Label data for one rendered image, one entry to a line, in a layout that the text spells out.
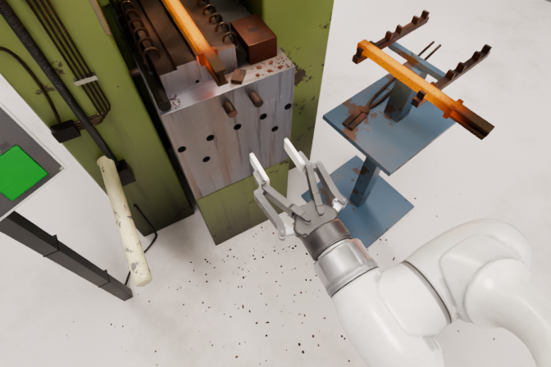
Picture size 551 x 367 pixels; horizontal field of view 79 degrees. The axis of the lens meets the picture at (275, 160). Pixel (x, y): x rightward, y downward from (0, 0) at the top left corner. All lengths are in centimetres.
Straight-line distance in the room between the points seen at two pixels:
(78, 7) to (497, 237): 90
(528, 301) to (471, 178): 158
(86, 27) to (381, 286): 82
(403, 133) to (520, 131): 133
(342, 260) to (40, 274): 157
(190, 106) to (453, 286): 67
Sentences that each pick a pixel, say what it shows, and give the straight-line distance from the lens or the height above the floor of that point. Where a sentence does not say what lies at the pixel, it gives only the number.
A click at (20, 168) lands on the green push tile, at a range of 78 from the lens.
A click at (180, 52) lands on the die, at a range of 91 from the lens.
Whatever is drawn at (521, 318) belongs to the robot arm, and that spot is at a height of 112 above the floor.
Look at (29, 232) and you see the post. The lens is 106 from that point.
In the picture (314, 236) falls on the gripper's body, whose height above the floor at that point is 102.
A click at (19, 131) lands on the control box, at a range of 77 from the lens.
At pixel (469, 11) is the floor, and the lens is 326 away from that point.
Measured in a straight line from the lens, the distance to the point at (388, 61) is 97.
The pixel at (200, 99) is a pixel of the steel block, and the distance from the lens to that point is 88.
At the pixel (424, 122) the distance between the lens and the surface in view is 124.
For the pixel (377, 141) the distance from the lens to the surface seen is 113.
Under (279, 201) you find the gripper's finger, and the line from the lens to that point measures 59.
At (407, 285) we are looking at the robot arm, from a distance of 53.
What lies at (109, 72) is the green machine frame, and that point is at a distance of 102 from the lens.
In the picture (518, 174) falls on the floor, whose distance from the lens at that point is 222.
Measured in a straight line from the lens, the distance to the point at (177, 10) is 103.
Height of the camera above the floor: 153
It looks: 56 degrees down
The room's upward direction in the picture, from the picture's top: straight up
